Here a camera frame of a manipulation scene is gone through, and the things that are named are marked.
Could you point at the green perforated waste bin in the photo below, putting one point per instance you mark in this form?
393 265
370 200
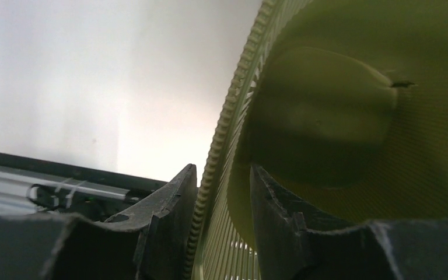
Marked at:
343 103

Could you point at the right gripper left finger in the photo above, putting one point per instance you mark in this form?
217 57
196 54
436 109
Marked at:
145 241

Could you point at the aluminium front rail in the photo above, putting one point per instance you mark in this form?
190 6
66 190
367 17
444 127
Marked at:
21 191

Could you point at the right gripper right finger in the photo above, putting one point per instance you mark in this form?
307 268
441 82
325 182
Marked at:
296 240

